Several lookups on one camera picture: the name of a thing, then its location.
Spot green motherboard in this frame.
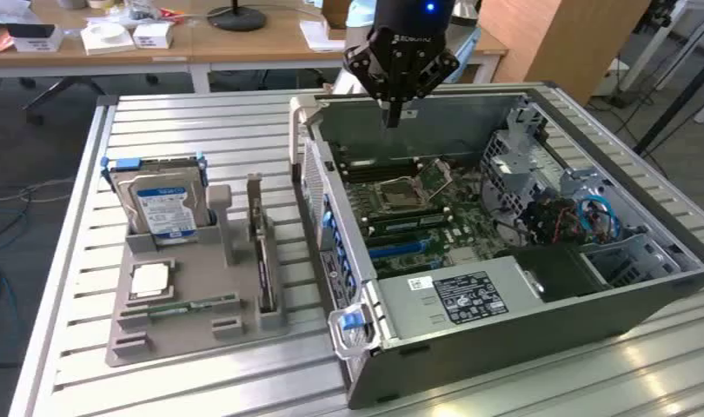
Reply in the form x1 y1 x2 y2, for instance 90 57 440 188
334 145 507 279

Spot white floor unit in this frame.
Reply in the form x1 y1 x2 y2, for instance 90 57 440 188
592 58 632 99

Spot black tripod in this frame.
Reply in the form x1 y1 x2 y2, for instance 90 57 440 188
632 0 704 158

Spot NVIDIA graphics card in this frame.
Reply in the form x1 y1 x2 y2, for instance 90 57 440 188
245 172 282 314

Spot tall metal disk bay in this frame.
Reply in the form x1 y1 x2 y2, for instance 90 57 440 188
480 103 568 218

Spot silver CPU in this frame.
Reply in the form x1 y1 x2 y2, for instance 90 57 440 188
129 261 178 301

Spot black chair base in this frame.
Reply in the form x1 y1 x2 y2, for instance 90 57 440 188
20 76 109 126

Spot blue floor cable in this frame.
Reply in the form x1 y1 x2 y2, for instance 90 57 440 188
0 190 23 370

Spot low metal disk bay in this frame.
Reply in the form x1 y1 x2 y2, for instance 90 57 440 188
580 232 682 291

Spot black wire bundle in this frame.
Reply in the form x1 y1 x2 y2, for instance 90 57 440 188
493 197 561 249

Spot blue case latch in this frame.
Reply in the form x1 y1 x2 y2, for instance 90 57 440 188
338 302 369 334

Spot white paper stack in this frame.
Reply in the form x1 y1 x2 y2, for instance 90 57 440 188
300 19 348 54

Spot brown cardboard box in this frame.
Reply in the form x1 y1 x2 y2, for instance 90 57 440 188
321 0 353 30

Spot wooden desk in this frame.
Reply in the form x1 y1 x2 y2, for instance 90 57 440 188
0 0 511 95

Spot red wire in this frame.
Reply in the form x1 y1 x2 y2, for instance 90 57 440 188
551 207 572 245

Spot hard disk with blue caddy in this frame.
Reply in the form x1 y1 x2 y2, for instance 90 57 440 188
101 151 209 245

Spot blue expansion slot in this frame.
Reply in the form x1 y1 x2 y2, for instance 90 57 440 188
366 240 433 261

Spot green RAM stick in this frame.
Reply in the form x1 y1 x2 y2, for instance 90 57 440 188
373 211 453 235
121 294 238 317

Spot blue wire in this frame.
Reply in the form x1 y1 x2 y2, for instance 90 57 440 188
579 194 624 245

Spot black lamp base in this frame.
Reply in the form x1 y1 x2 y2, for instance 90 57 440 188
207 0 269 32

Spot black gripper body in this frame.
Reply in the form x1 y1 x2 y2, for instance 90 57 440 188
369 0 454 103

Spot black expansion slot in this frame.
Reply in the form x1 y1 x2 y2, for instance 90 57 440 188
364 232 426 244

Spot white boxes on desk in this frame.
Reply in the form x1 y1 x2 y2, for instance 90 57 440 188
79 23 138 56

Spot grey power supply unit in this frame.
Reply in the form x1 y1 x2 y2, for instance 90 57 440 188
377 255 545 341

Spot grey parts rack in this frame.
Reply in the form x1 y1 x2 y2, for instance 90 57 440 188
106 184 293 369

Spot black and white box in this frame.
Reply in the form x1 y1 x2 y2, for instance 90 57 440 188
6 23 66 53

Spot open grey PC case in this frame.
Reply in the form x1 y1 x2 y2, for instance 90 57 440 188
289 83 704 410

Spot white labelled box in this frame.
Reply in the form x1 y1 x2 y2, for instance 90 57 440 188
133 21 177 50

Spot metal socket cover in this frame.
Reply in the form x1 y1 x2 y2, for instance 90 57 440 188
416 156 464 193

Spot CPU socket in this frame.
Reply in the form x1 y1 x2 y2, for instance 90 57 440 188
374 177 426 210

